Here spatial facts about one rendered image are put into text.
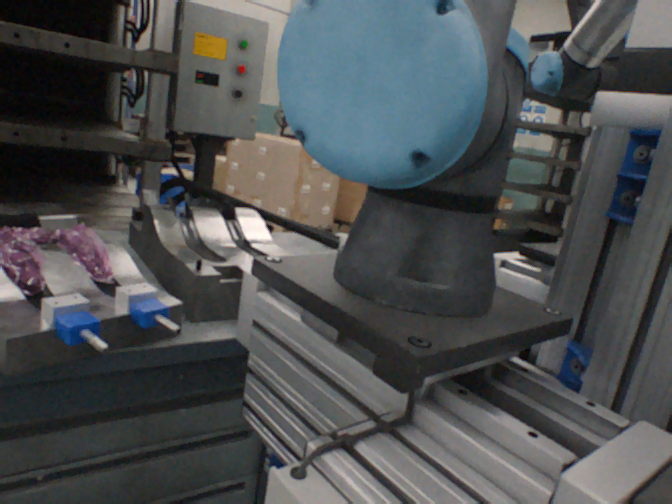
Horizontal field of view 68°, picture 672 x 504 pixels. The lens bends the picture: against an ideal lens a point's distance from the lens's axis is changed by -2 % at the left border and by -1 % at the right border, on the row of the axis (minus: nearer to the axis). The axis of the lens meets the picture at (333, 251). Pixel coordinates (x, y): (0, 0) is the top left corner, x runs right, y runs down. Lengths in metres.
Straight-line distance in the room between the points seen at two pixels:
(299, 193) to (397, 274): 4.48
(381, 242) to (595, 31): 0.71
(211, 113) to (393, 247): 1.41
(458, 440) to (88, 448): 0.72
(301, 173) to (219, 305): 3.98
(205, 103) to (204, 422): 1.08
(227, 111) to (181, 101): 0.16
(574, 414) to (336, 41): 0.34
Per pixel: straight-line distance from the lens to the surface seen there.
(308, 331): 0.50
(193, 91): 1.75
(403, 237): 0.42
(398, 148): 0.27
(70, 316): 0.77
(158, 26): 1.60
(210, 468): 1.10
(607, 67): 1.16
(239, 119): 1.81
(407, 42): 0.27
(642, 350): 0.52
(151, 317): 0.80
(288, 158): 4.94
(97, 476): 1.03
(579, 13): 1.33
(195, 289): 0.90
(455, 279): 0.42
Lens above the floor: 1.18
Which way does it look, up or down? 14 degrees down
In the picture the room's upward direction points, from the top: 10 degrees clockwise
